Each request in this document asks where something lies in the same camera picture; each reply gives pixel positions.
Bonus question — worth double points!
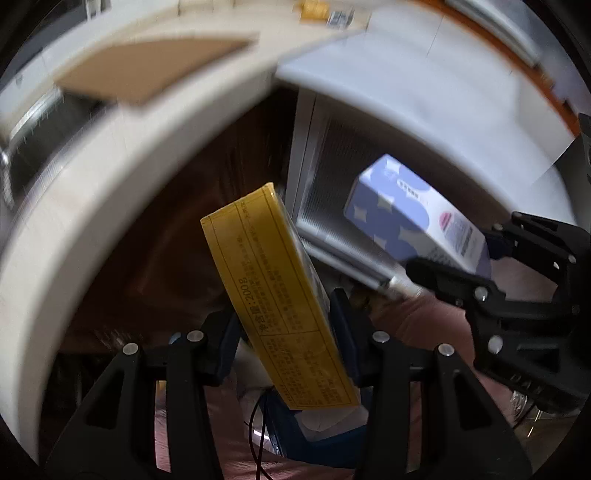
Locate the pink trousers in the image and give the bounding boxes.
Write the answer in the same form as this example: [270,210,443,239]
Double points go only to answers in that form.
[152,295,477,480]

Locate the purple white box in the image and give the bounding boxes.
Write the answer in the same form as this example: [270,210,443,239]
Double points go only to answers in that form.
[344,154,492,278]

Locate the white metal bar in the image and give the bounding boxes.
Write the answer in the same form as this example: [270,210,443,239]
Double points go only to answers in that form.
[443,0,542,66]

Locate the brown cardboard sheet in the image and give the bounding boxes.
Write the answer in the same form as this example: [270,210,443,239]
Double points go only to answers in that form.
[55,38,254,108]

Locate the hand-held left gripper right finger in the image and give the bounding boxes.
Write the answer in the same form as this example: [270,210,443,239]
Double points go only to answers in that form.
[330,288,534,480]

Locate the black cable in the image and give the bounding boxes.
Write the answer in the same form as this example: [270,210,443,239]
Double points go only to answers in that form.
[247,388,279,480]

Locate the blue plastic stool frame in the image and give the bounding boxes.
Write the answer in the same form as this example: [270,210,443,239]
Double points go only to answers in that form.
[263,392,370,460]

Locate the yellow box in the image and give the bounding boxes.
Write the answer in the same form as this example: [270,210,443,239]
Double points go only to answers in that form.
[200,182,361,411]

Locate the shiny metal pot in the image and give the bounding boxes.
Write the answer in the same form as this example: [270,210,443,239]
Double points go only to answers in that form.
[508,388,539,428]

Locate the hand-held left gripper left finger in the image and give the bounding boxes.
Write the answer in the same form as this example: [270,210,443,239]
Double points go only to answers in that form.
[44,309,242,480]

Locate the orange yellow packet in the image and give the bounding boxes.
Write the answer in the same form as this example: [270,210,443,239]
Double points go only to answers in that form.
[299,0,331,20]

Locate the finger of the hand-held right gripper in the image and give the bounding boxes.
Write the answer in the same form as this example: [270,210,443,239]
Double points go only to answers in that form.
[404,257,507,319]
[485,211,583,287]

